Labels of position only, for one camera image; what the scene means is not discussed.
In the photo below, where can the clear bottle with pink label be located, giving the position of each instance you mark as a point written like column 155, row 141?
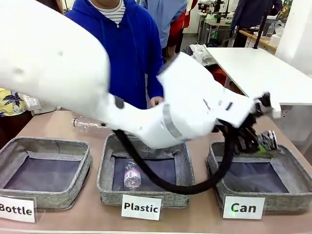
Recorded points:
column 132, row 176

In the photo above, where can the grey fabric basket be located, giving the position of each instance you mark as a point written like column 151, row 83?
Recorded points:
column 109, row 175
column 44, row 170
column 258, row 175

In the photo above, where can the white side table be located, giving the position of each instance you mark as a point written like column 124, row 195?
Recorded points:
column 256, row 73

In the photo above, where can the clear bottle on wooden bench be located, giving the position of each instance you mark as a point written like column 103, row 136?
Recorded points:
column 270, row 30

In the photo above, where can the white Can label card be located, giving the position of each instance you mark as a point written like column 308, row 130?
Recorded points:
column 243, row 207

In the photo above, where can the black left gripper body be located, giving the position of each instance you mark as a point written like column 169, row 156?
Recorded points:
column 246, row 126

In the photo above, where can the white crumpled cloth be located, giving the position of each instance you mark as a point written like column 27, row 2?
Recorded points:
column 200, row 53

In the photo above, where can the black vertical pole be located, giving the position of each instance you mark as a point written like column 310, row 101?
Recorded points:
column 259, row 24

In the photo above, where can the person in dark jacket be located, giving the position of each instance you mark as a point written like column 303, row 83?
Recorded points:
column 253, row 12

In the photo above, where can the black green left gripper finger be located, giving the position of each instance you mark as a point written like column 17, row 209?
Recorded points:
column 248, row 146
column 255, row 137

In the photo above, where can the person's left hand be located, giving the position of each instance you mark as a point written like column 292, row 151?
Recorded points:
column 156, row 101

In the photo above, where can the person in red jacket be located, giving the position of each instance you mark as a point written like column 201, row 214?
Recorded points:
column 179, row 26

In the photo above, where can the person in floral shirt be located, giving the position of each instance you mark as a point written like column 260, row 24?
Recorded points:
column 11, row 102

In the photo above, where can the white Plastic label card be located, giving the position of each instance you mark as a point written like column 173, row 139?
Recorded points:
column 141, row 207

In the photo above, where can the person's left forearm blue sleeve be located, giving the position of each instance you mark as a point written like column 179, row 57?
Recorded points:
column 154, row 80

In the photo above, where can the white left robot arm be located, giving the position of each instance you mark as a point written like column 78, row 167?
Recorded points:
column 73, row 73

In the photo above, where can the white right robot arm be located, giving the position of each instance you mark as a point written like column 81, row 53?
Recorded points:
column 297, row 36

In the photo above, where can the person in blue hoodie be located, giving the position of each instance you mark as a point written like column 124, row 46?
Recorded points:
column 131, row 48

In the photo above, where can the person in light blue shirt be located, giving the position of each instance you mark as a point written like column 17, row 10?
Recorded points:
column 161, row 17

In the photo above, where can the wooden workbench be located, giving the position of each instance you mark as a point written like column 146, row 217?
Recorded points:
column 253, row 39

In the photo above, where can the clear crushed plastic bottle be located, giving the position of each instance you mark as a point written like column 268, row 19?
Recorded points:
column 87, row 126

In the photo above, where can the white Bottle label card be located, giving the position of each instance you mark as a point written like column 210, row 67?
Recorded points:
column 15, row 209

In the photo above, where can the white paper roll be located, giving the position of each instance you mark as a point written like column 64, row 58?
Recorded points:
column 276, row 39

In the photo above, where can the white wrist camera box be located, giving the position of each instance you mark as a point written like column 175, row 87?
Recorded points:
column 276, row 111

